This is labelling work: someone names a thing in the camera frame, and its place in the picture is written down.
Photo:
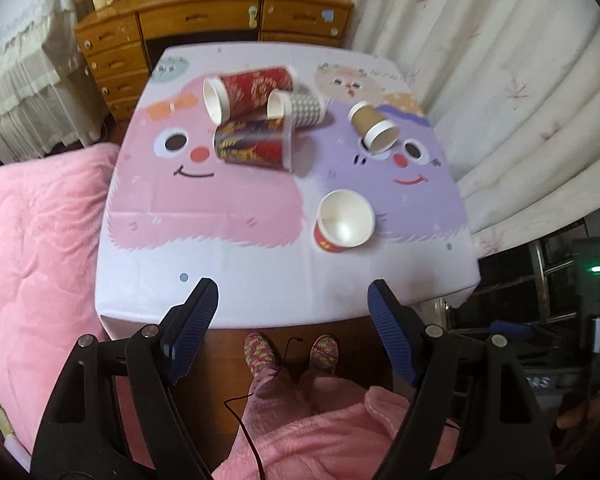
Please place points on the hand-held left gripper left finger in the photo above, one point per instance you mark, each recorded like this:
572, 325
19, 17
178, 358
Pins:
194, 332

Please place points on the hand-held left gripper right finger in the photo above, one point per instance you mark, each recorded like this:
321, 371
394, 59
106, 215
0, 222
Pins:
392, 335

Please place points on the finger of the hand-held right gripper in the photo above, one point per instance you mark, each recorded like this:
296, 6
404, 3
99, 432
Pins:
512, 331

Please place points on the small red paper cup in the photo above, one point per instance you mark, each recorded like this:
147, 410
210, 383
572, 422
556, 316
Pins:
344, 220

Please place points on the dark red patterned paper cup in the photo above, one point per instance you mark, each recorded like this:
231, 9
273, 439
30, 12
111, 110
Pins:
252, 144

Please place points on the brown paper cup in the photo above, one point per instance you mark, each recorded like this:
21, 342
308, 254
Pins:
366, 121

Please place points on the small white patterned paper cup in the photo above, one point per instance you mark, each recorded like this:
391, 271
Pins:
305, 108

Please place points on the red gold patterned paper cup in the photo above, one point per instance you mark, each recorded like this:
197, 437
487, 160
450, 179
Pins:
255, 87

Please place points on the person's right hand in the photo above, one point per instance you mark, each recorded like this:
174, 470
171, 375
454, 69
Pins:
580, 414

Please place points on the metal rack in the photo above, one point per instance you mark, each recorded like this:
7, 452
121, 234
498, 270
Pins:
552, 280

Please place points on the patterned slipper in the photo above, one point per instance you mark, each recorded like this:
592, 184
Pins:
260, 352
324, 352

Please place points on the cartoon printed tablecloth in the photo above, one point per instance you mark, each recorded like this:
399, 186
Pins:
205, 220

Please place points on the person's legs in pink robe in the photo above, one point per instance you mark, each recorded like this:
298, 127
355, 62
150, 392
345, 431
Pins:
320, 430

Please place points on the pink blanket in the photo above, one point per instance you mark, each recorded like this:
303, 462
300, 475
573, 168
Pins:
35, 260

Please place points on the white curtain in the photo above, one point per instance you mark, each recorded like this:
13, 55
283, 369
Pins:
500, 75

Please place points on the wooden dresser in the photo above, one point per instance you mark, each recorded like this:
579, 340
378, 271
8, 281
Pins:
195, 17

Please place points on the white lace cloth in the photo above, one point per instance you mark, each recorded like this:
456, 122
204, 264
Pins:
25, 60

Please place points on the cream mug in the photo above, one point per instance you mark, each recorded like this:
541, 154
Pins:
102, 0

